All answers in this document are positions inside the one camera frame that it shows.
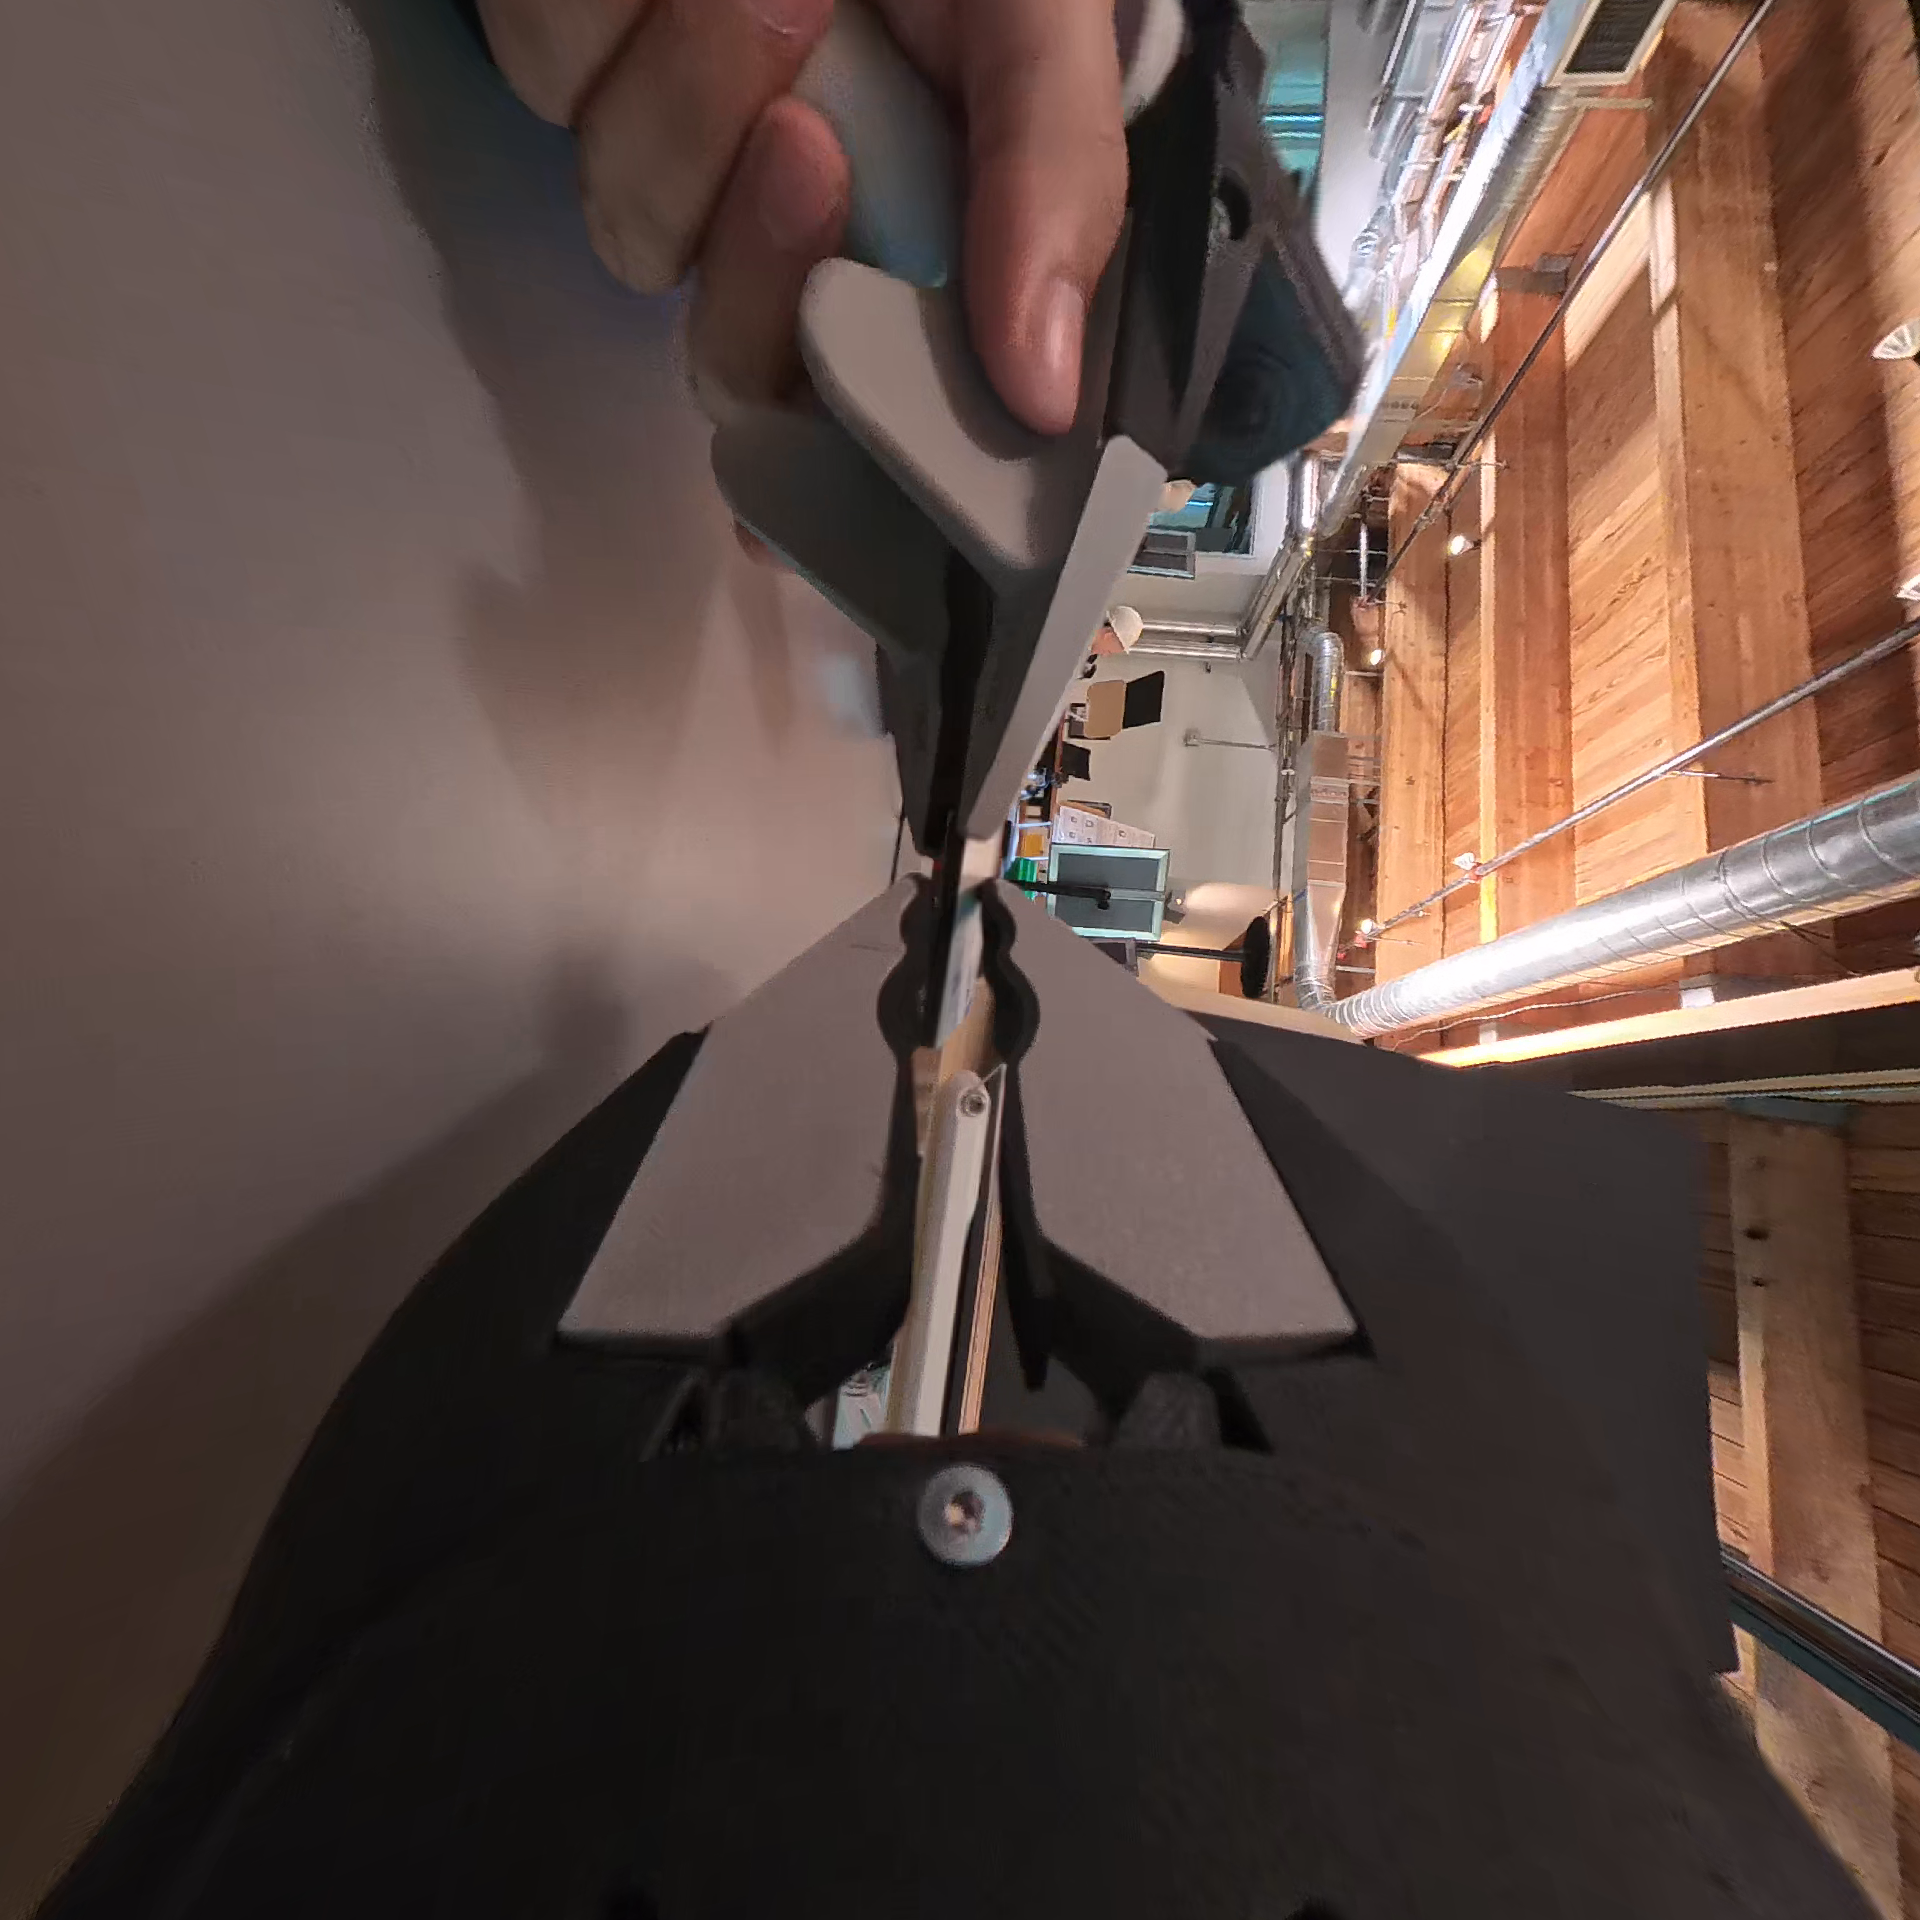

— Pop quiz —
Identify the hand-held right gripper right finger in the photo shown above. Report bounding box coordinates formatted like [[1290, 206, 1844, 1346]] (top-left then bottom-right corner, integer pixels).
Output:
[[977, 880, 1364, 1392]]

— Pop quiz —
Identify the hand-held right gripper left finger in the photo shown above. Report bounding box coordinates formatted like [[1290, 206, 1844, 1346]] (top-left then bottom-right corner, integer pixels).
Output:
[[558, 874, 932, 1403]]

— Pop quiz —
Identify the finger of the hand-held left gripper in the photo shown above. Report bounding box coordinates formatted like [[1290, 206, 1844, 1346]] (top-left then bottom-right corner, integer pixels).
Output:
[[955, 437, 1172, 846], [707, 402, 969, 863]]

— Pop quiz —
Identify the person's left hand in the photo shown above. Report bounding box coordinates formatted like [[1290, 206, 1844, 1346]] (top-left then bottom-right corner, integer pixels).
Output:
[[485, 0, 1131, 437]]

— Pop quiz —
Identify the black round stand base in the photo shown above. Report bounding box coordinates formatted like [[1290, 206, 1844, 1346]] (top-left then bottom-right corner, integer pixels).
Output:
[[1139, 913, 1280, 1002]]

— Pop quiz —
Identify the teal-framed panel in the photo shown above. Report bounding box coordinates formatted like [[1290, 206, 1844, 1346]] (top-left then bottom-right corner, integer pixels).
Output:
[[1046, 840, 1175, 944]]

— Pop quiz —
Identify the white air vent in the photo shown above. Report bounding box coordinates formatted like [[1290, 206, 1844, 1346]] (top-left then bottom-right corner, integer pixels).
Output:
[[1552, 0, 1678, 84]]

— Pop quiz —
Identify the silver spiral duct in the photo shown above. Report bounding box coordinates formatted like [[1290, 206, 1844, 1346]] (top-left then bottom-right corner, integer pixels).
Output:
[[1292, 626, 1351, 1009], [1319, 779, 1920, 1039]]

